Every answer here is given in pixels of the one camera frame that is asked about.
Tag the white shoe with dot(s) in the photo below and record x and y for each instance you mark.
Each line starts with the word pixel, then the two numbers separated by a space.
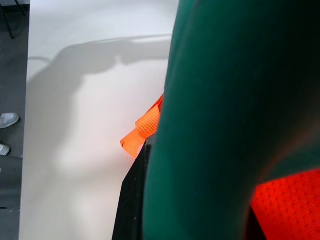
pixel 7 120
pixel 3 149

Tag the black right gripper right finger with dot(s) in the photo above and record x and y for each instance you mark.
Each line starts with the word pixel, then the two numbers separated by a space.
pixel 253 230

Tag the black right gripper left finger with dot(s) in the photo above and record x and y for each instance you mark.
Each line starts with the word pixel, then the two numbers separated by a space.
pixel 131 205

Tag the black chair legs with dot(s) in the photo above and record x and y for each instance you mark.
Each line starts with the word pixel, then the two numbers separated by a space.
pixel 10 27

